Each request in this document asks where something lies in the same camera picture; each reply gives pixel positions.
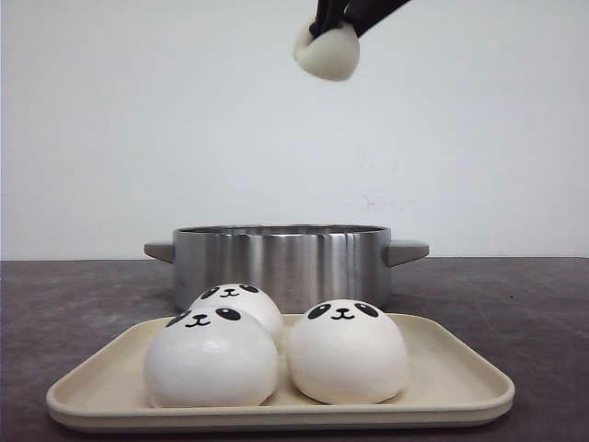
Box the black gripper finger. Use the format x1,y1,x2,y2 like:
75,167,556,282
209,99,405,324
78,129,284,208
309,0,350,36
344,0,409,36

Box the white bun aloft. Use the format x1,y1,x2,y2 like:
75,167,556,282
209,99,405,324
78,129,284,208
293,22,360,81

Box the panda bun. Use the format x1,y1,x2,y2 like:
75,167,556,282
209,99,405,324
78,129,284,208
286,299,410,404
144,306,280,407
190,283,283,346

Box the stainless steel steamer pot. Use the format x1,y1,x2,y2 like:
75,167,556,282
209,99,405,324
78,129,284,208
144,224,430,313

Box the beige rectangular tray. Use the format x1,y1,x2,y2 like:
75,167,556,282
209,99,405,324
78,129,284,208
46,314,514,433

